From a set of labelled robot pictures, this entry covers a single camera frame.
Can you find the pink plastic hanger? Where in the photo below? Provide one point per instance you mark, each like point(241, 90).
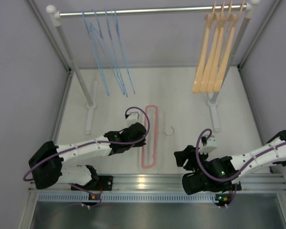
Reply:
point(149, 152)

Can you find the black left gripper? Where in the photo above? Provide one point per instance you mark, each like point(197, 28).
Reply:
point(140, 143)

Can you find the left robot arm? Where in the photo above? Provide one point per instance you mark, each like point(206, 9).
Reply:
point(68, 164)

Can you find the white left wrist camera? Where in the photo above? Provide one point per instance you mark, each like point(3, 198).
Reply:
point(132, 118)

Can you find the blue wire hanger two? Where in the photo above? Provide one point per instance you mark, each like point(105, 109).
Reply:
point(103, 47)

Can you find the silver horizontal rack rod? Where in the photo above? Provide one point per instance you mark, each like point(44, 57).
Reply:
point(60, 15)

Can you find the blue wire hanger four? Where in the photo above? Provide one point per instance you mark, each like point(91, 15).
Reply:
point(122, 50)

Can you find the white slotted cable duct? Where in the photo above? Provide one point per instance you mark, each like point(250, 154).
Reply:
point(131, 198)

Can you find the white right rack foot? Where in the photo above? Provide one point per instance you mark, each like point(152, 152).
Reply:
point(212, 105)

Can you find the beige plastic hanger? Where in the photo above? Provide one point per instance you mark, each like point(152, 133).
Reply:
point(215, 19)
point(233, 20)
point(203, 51)
point(218, 51)

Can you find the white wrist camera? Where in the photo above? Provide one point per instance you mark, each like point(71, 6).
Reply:
point(208, 144)
point(132, 118)

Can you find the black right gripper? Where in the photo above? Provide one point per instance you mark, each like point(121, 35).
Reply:
point(189, 153)

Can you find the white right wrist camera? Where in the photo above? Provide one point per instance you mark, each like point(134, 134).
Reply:
point(208, 144)

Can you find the aluminium front rail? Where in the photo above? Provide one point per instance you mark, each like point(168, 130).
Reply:
point(171, 183)

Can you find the white right rack pole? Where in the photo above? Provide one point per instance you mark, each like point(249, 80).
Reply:
point(250, 7)

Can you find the blue wire hanger one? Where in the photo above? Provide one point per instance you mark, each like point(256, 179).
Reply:
point(96, 53)

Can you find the blue wire hanger three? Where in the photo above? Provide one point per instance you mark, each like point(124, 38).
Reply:
point(116, 63)

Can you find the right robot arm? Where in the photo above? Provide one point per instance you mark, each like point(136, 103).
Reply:
point(224, 174)

